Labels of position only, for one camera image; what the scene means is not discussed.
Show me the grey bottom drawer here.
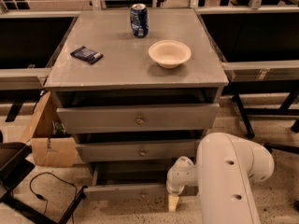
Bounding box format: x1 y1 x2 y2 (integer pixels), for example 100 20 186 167
82 161 199 203

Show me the blue soda can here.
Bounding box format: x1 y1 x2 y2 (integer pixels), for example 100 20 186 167
130 4 149 37

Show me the grey drawer cabinet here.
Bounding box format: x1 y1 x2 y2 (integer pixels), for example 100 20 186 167
44 8 229 183

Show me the left grey desk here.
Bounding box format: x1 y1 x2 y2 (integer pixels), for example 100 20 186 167
0 10 79 122

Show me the brown cardboard box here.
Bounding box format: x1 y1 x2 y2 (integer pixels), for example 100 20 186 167
20 92 78 167

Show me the grey top drawer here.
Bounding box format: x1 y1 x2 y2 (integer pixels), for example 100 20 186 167
57 104 219 133

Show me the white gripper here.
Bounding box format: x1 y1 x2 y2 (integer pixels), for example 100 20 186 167
166 156 198 212

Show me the grey middle drawer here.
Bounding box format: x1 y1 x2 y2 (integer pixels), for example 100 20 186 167
76 139 199 162

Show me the white paper bowl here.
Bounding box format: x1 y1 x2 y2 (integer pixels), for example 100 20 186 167
149 40 192 69

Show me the dark blue snack packet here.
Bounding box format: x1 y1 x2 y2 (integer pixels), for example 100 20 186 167
70 46 103 64

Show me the grey desk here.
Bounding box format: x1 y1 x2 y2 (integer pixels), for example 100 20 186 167
0 10 79 122
195 7 299 138

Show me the black office chair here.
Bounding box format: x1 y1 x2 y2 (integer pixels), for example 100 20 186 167
0 141 87 224

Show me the black cable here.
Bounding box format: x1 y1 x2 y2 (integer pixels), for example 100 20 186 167
28 171 78 224

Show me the right grey desk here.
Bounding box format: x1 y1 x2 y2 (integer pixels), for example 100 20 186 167
195 7 299 138

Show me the grey drawer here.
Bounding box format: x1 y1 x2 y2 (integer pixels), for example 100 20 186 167
57 104 219 133
82 161 199 203
76 139 199 162

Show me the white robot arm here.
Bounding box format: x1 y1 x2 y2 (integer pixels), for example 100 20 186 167
166 133 275 224

